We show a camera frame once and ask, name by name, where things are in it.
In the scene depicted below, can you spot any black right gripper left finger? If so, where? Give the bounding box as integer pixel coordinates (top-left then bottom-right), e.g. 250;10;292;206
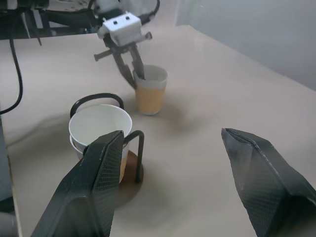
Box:
31;130;124;237

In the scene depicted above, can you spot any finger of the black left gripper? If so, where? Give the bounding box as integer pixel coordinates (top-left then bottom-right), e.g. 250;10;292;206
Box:
129;44;147;80
114;52;137;89

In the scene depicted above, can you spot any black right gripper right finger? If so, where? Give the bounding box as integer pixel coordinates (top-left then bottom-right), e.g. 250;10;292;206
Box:
221;127;316;237

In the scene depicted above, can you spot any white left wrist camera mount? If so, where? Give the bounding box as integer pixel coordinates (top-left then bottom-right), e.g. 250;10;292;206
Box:
97;14;142;46

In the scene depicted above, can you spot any black hanging cable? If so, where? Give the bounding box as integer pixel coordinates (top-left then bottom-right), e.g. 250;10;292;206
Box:
0;14;24;116

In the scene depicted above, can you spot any dark background frame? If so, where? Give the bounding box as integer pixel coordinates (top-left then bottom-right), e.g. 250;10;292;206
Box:
0;0;104;46

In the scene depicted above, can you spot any dark grey panel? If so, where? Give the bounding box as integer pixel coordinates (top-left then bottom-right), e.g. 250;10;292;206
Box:
0;105;13;199

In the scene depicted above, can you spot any black wire cup holder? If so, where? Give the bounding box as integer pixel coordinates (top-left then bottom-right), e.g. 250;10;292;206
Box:
70;92;145;185

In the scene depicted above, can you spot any grey round tube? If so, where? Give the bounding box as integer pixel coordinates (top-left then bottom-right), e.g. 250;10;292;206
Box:
0;211;19;237

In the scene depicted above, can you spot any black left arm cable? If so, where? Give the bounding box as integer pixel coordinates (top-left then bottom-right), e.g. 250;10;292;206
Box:
139;0;160;25

